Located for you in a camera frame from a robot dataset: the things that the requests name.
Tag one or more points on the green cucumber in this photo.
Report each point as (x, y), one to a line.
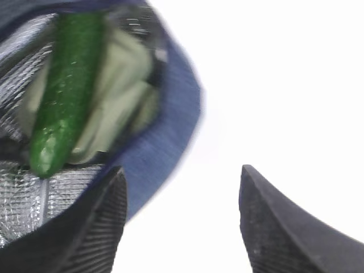
(61, 117)

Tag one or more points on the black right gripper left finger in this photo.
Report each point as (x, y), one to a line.
(84, 238)

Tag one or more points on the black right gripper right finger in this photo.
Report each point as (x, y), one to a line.
(280, 236)

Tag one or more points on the glass container green lid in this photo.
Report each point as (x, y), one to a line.
(121, 90)

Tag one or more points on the dark navy lunch bag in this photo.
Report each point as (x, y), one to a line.
(143, 113)

